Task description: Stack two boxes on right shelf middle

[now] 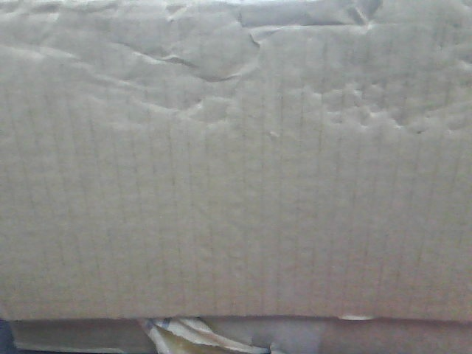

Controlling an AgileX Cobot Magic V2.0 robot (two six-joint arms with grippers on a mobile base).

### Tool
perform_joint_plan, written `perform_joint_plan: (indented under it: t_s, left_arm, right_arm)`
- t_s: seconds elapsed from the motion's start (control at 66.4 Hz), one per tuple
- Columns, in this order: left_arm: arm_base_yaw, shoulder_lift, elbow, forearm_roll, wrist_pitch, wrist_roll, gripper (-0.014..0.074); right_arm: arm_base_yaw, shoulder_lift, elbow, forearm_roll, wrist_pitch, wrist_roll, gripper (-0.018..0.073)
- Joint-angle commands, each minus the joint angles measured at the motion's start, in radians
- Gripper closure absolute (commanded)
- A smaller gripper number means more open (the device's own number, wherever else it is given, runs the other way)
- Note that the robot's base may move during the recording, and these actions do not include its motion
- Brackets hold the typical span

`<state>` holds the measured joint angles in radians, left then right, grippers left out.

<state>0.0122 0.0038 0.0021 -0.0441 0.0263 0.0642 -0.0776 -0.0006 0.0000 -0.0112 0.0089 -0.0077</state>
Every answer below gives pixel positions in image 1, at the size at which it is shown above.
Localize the brown cardboard box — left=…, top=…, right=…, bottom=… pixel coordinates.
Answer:
left=9, top=316, right=471, bottom=353
left=1, top=1, right=471, bottom=322

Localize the torn packing tape strip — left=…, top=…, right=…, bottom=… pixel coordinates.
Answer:
left=137, top=318, right=272, bottom=353

